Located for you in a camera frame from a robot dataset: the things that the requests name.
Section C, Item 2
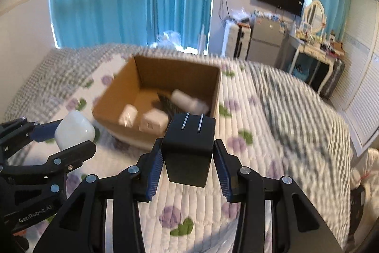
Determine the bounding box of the white earbuds case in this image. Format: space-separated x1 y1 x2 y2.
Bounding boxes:
55 110 96 151

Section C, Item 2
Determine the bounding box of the white 66W charger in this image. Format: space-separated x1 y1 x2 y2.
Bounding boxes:
139 109 169 135

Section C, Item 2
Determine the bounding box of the black remote control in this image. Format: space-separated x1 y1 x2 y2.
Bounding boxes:
152 92 184 120

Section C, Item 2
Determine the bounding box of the black power adapter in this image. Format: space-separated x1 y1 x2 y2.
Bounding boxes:
161 113 216 188

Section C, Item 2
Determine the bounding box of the small white bottle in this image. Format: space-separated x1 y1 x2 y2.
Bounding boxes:
118 104 138 128

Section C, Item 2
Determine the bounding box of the floral quilted bedspread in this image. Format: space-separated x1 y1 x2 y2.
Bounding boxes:
5 45 353 253

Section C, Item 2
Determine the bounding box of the brown cardboard box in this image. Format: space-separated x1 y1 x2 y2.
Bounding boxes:
93 55 221 151

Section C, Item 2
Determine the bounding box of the white wardrobe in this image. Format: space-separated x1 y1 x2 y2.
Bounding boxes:
330 0 378 156

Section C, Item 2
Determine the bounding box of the white hair dryer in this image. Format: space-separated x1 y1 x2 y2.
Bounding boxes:
170 89 210 115

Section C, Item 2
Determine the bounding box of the white vanity table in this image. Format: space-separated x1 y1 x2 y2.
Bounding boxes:
285 35 345 98

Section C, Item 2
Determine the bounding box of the grey mini fridge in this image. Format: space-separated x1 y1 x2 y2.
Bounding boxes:
247 16 284 67

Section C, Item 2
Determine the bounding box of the white storage cabinet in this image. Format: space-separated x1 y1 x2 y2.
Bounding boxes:
221 20 251 60

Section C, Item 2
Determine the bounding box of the oval vanity mirror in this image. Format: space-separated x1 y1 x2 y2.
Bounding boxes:
302 0 326 34

